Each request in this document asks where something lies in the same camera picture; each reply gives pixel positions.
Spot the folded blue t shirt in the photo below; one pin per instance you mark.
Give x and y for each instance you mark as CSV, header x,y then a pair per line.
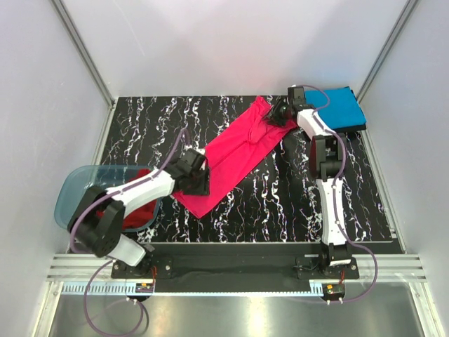
x,y
329,114

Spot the aluminium frame post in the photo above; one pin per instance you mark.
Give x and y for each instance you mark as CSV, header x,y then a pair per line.
x,y
396,31
76,38

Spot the black marbled table mat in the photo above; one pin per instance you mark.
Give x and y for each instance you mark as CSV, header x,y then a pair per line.
x,y
276,202

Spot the blue translucent plastic bin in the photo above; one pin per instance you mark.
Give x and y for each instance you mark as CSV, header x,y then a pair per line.
x,y
72,191

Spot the right aluminium frame post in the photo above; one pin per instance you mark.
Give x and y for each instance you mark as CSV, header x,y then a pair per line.
x,y
396,31

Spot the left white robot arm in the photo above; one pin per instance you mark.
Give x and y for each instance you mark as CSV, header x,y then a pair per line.
x,y
98,219

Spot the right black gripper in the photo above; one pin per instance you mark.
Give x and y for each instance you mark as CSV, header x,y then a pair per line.
x,y
273,114

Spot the left aluminium frame post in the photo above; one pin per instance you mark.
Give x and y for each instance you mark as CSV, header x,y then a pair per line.
x,y
76,38

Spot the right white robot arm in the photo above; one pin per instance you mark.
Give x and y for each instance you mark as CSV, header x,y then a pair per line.
x,y
327,161

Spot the pink t shirt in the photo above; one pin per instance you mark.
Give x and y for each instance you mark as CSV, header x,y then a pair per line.
x,y
234,153

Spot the dark red t shirt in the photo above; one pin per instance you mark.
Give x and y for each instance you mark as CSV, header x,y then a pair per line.
x,y
109,177

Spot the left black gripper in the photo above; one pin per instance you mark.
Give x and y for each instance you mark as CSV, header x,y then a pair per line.
x,y
203,189

